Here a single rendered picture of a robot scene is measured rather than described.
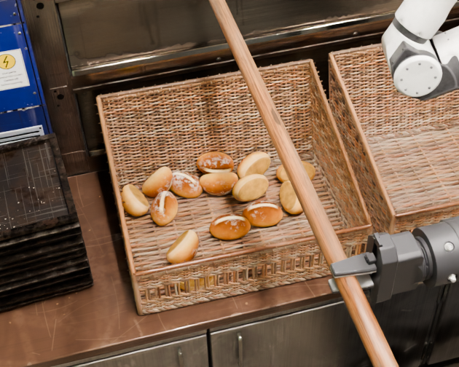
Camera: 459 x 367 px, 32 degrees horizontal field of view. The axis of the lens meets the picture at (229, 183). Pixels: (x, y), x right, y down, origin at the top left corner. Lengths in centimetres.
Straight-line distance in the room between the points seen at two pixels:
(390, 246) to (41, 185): 94
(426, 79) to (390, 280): 36
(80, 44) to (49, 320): 64
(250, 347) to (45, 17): 91
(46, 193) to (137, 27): 44
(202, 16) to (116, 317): 73
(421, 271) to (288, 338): 89
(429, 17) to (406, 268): 41
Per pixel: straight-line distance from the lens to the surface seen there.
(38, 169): 189
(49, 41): 193
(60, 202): 180
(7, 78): 194
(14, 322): 193
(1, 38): 188
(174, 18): 195
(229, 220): 196
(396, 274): 117
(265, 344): 202
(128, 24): 193
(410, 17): 134
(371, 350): 110
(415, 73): 135
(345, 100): 204
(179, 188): 207
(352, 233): 185
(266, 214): 199
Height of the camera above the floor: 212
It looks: 46 degrees down
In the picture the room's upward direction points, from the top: 2 degrees counter-clockwise
